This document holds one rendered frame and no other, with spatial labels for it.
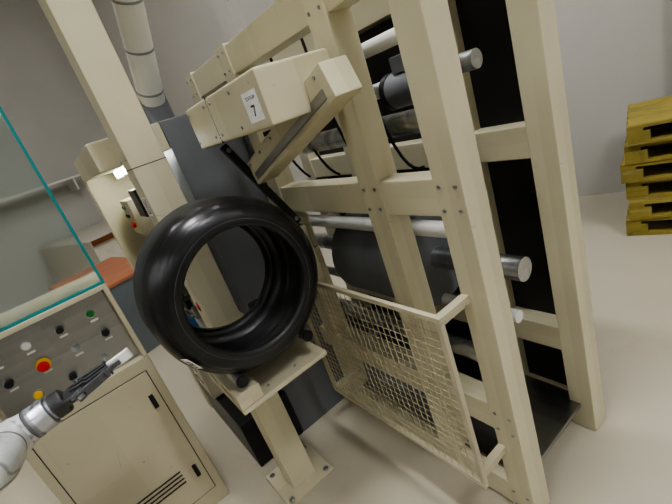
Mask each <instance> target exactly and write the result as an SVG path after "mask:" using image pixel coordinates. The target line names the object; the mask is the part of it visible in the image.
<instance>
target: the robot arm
mask: <svg viewBox="0 0 672 504"><path fill-rule="evenodd" d="M131 357H133V354H132V352H131V351H130V350H129V349H128V348H125V349H124V350H123V351H121V352H120V353H118V354H117V355H116V356H114V357H113V358H112V359H110V360H109V361H107V362H105V361H103V362H102V363H101V364H99V365H97V366H96V367H94V368H93V369H91V370H90V371H88V372H86V373H85V374H83V375H82V376H80V377H78V378H76V379H74V380H73V382H74V383H73V384H71V385H70V386H69V387H68V388H67V389H66V390H65V391H64V392H62V391H61V390H55V391H54V392H52V393H51V394H49V395H48V396H47V397H45V399H38V400H37V401H35V402H34V403H32V404H31V405H30V406H28V407H27V408H26V409H24V410H22V411H21V412H20V413H18V414H17V415H15V416H13V417H10V418H8V419H6V420H5V421H3V422H1V423H0V492H1V491H3V490H4V489H5V488H6V487H8V486H9V485H10V484H11V483H12V481H13V480H14V479H15V478H16V477H17V475H18V474H19V472H20V470H21V469H22V467H23V465H24V462H25V459H26V454H27V453H28V452H29V451H30V450H31V449H32V448H33V446H34V444H35V443H36V442H37V441H38V440H39V439H40V438H41V437H42V436H44V435H46V434H47V433H48V432H49V431H50V430H52V429H53V428H54V427H56V426H57V425H58V424H60V422H61V418H63V417H65V416H66V415H67V414H69V413H70V412H71V411H73V409H74V405H73V403H75V402H76V401H77V400H79V401H80V402H82V401H84V400H85V398H86V397H87V396H88V395H89V394H90V393H92V392H93V391H94V390H95V389H96V388H97V387H99V386H100V385H101V384H102V383H103V382H104V381H105V380H107V379H108V378H109V377H110V376H111V374H112V375H113V374H114V372H113V371H114V370H115V369H116V368H118V367H119V366H120V365H122V364H123V363H124V362H126V361H127V360H128V359H130V358H131Z"/></svg>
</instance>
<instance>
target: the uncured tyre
mask: <svg viewBox="0 0 672 504"><path fill-rule="evenodd" d="M234 227H240V228H241V229H243V230H244V231H246V232H247V233H248V234H249V235H250V236H251V237H252V238H253V239H254V240H255V241H256V243H257V244H258V246H259V248H260V250H261V253H262V255H263V259H264V264H265V278H264V283H263V287H262V290H261V293H260V295H259V297H258V299H257V300H256V302H255V303H254V305H253V306H252V307H251V308H250V310H249V311H248V312H247V313H245V314H244V315H243V316H242V317H240V318H239V319H237V320H236V321H234V322H232V323H230V324H227V325H224V326H220V327H215V328H202V327H196V326H192V325H190V323H189V321H188V319H187V316H186V313H185V309H184V303H183V287H184V281H185V277H186V274H187V271H188V268H189V266H190V264H191V262H192V260H193V259H194V257H195V256H196V254H197V253H198V251H199V250H200V249H201V248H202V247H203V246H204V245H205V244H206V243H207V242H208V241H209V240H210V239H212V238H213V237H215V236H216V235H218V234H219V233H221V232H223V231H225V230H228V229H231V228H234ZM317 286H318V271H317V263H316V258H315V254H314V251H313V248H312V246H311V243H310V241H309V239H308V237H307V236H306V234H305V232H304V231H303V230H302V228H301V227H300V226H299V224H298V223H297V222H296V221H295V220H294V219H293V218H292V217H290V216H289V215H288V214H287V213H285V212H284V211H283V210H281V209H280V208H278V207H277V206H275V205H273V204H271V203H269V202H266V201H264V200H261V199H257V198H253V197H247V196H216V197H206V198H201V199H197V200H194V201H191V202H189V203H186V204H184V205H182V206H180V207H178V208H176V209H175V210H173V211H172V212H170V213H169V214H168V215H166V216H165V217H164V218H163V219H162V220H161V221H160V222H159V223H158V224H157V225H156V226H155V227H154V228H153V229H152V231H151V232H150V233H149V235H148V236H147V238H146V240H145V241H144V243H143V245H142V247H141V249H140V252H139V254H138V257H137V261H136V265H135V270H134V279H133V287H134V296H135V301H136V305H137V308H138V311H139V313H140V316H141V318H142V320H143V321H144V323H145V325H146V326H147V328H148V329H149V330H150V331H151V333H152V334H153V335H154V336H155V338H156V339H157V340H158V341H159V343H160V344H161V345H162V346H163V348H164V349H165V350H166V351H167V352H168V353H169V354H171V355H172V356H173V357H174V358H176V359H177V360H178V361H180V362H182V363H183V364H185V365H187V366H189V367H192V366H190V365H188V364H187V363H185V362H183V361H181V359H188V360H189V361H191V362H193V363H195V364H196V365H198V366H200V367H202V368H203V369H197V370H201V371H205V372H210V373H217V374H234V373H241V372H245V371H249V370H252V369H255V368H258V367H260V366H262V365H264V364H266V363H268V362H270V361H272V360H273V359H275V358H276V357H277V356H279V355H280V354H281V353H283V352H284V351H285V350H286V349H287V348H288V347H289V346H290V345H291V344H292V343H293V342H294V341H295V339H296V338H297V337H298V336H299V334H300V333H301V331H302V330H303V328H304V327H305V325H306V323H307V321H308V319H309V317H310V314H311V312H312V309H313V306H314V303H315V299H316V294H317ZM192 368H194V367H192ZM194 369H196V368H194Z"/></svg>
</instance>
